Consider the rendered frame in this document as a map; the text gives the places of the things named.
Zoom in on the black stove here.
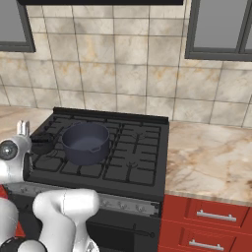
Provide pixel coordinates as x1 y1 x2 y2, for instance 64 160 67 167
5 106 170 252

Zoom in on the dark blue pot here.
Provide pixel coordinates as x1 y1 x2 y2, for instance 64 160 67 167
61 121 111 166

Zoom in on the black oven door handle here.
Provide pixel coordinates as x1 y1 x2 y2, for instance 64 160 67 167
86 221 157 238

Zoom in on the black range hood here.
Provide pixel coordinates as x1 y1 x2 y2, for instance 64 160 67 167
16 0 185 6

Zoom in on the silver drawer handle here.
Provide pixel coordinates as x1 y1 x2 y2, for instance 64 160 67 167
196 209 237 223
188 238 221 252

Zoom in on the black oven door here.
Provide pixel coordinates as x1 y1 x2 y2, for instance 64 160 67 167
18 196 162 252

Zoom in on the red drawer front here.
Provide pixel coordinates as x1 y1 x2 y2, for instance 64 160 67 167
157 219 252 252
160 194 252 236

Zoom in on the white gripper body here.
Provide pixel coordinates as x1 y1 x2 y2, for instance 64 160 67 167
16 119 32 138

